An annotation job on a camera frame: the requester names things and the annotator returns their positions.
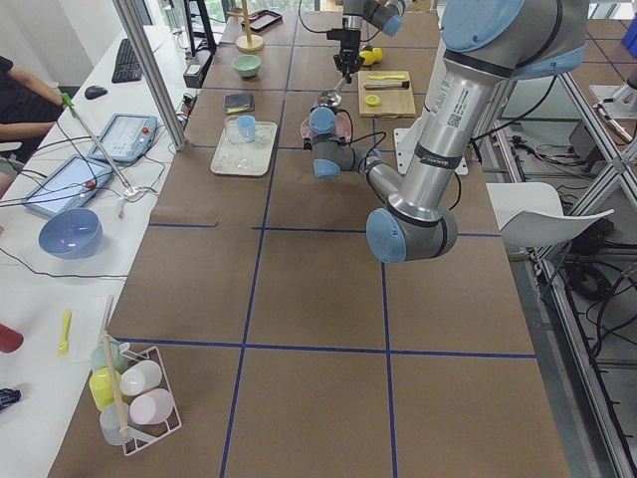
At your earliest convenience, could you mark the steel ice scoop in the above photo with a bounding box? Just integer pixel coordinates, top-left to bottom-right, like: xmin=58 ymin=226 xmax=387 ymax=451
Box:
xmin=313 ymin=77 xmax=347 ymax=109

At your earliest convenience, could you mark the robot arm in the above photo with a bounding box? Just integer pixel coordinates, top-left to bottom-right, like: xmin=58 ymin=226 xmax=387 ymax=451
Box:
xmin=326 ymin=0 xmax=412 ymax=84
xmin=309 ymin=0 xmax=588 ymax=263

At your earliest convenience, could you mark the blue plastic cup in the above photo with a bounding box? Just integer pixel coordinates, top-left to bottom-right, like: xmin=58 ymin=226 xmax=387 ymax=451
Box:
xmin=235 ymin=115 xmax=257 ymax=143

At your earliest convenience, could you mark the wooden cup tree stand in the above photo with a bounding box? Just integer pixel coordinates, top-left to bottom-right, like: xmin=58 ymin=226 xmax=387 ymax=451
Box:
xmin=228 ymin=0 xmax=265 ymax=54

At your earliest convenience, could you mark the white cup in rack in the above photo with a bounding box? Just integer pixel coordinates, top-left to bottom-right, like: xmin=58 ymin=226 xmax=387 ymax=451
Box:
xmin=119 ymin=359 xmax=163 ymax=396

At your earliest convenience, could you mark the green cup in rack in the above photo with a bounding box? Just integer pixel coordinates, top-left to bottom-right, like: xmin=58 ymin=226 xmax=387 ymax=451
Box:
xmin=91 ymin=339 xmax=129 ymax=373

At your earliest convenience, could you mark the pink cup in rack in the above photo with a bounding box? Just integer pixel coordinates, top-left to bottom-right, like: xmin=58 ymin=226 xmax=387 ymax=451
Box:
xmin=129 ymin=388 xmax=175 ymax=425

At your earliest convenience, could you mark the yellow cup in rack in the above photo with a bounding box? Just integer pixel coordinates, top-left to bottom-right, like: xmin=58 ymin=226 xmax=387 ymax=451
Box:
xmin=89 ymin=366 xmax=114 ymax=411

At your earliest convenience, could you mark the grey cup in rack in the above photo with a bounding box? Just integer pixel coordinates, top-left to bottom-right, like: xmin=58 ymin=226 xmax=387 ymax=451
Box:
xmin=100 ymin=402 xmax=131 ymax=446

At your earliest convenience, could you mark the yellow lemon round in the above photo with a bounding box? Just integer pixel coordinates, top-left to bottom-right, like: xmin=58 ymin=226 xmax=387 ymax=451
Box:
xmin=359 ymin=50 xmax=382 ymax=67

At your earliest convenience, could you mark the yellow lemon oblong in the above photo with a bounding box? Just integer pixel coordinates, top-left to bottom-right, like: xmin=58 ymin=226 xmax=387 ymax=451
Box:
xmin=370 ymin=48 xmax=383 ymax=64

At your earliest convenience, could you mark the steel muddler black cap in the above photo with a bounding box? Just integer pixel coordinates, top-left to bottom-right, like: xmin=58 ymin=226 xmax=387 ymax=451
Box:
xmin=362 ymin=81 xmax=410 ymax=91

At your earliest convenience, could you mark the pink bowl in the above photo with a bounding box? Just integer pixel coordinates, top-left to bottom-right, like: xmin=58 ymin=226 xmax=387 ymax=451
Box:
xmin=300 ymin=110 xmax=352 ymax=142

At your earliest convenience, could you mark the lemon slice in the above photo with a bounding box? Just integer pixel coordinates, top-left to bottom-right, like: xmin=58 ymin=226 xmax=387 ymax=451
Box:
xmin=364 ymin=95 xmax=382 ymax=108

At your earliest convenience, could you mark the yellow plastic knife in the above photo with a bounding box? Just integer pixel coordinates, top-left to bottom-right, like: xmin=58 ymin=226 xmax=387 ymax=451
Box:
xmin=367 ymin=75 xmax=406 ymax=81

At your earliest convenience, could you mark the bamboo cutting board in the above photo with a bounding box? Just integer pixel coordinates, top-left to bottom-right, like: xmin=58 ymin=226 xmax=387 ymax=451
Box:
xmin=357 ymin=70 xmax=416 ymax=118

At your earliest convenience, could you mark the cream bear tray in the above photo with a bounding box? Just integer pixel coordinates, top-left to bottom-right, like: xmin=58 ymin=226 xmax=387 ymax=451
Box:
xmin=210 ymin=121 xmax=278 ymax=177

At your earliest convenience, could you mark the dark framed tray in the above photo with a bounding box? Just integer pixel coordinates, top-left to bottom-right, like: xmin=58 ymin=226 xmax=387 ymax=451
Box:
xmin=248 ymin=9 xmax=283 ymax=33

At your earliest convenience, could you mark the light green bowl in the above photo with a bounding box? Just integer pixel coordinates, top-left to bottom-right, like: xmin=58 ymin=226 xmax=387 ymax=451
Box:
xmin=232 ymin=54 xmax=262 ymax=79

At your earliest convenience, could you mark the black box on desk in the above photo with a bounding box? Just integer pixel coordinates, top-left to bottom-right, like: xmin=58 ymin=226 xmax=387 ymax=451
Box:
xmin=183 ymin=50 xmax=213 ymax=89

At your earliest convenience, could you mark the far blue teach pendant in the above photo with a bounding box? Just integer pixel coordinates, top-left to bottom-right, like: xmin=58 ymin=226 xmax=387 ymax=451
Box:
xmin=99 ymin=114 xmax=158 ymax=164

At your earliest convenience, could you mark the blue teach pendant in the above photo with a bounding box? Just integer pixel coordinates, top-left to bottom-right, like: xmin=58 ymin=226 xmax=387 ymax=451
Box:
xmin=99 ymin=114 xmax=158 ymax=164
xmin=22 ymin=154 xmax=113 ymax=217

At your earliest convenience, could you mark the black keyboard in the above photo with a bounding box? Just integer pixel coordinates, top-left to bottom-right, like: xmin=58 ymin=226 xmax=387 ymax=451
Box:
xmin=111 ymin=38 xmax=142 ymax=84

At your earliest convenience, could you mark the black computer mouse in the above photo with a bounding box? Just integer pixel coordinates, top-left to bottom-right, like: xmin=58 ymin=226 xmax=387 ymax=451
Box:
xmin=84 ymin=85 xmax=108 ymax=100

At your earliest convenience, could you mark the white chair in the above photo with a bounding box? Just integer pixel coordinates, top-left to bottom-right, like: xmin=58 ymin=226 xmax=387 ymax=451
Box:
xmin=487 ymin=182 xmax=614 ymax=247

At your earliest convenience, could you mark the near blue teach pendant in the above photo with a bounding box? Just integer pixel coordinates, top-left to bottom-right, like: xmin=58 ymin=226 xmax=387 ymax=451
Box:
xmin=22 ymin=154 xmax=113 ymax=217

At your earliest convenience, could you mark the metal rod with green tip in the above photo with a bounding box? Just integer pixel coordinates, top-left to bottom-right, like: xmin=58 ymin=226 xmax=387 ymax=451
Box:
xmin=61 ymin=93 xmax=140 ymax=200

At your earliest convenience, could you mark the blue bowl on desk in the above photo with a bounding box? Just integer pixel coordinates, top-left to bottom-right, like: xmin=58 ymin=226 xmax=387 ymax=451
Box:
xmin=38 ymin=208 xmax=104 ymax=259

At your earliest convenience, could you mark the seated person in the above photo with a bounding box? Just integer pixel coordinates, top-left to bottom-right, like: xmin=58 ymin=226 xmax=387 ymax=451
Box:
xmin=0 ymin=54 xmax=69 ymax=200

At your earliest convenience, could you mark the yellow spoon on desk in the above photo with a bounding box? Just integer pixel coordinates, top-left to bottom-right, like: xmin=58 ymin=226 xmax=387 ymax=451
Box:
xmin=58 ymin=310 xmax=72 ymax=356

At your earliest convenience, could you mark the wooden stick in rack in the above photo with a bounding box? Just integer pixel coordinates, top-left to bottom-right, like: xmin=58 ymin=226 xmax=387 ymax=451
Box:
xmin=102 ymin=334 xmax=130 ymax=437

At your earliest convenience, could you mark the red object on desk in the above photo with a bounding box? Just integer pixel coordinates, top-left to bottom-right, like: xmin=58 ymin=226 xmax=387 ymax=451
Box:
xmin=0 ymin=324 xmax=24 ymax=354

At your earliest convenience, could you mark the aluminium frame post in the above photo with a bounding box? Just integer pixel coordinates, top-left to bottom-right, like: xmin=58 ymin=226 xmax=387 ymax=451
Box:
xmin=112 ymin=0 xmax=186 ymax=151

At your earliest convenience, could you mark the white wire cup rack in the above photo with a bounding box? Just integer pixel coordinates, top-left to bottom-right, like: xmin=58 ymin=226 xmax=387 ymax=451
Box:
xmin=89 ymin=341 xmax=182 ymax=457

